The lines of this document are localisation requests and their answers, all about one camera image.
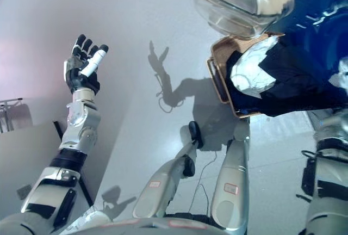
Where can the silver left robot leg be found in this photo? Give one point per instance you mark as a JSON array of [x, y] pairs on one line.
[[163, 180]]

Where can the black left robot foot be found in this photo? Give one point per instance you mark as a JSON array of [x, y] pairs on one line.
[[195, 134]]

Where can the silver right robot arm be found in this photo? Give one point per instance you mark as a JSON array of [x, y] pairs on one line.
[[331, 169]]

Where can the silver right robot leg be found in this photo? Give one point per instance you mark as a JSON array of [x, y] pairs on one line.
[[231, 175]]

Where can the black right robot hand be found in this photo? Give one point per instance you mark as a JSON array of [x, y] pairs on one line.
[[341, 80]]

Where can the silver robot leg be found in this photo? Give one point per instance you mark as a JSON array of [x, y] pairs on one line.
[[163, 180], [231, 175]]

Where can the black garment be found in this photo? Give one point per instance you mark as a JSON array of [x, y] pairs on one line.
[[293, 82]]

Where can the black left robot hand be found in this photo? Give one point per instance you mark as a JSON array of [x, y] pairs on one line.
[[81, 63]]

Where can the tan wicker laundry basket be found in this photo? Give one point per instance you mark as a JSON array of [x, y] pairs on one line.
[[220, 52]]

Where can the round glass washer door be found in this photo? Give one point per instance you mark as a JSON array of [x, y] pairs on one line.
[[239, 6]]

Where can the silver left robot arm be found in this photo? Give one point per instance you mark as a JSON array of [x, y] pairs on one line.
[[81, 120]]

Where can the white garment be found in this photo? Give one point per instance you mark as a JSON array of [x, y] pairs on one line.
[[250, 71]]

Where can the metal frame chair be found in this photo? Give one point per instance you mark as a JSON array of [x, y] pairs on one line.
[[23, 115]]

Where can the grey robot torso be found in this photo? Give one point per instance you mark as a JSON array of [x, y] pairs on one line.
[[152, 228]]

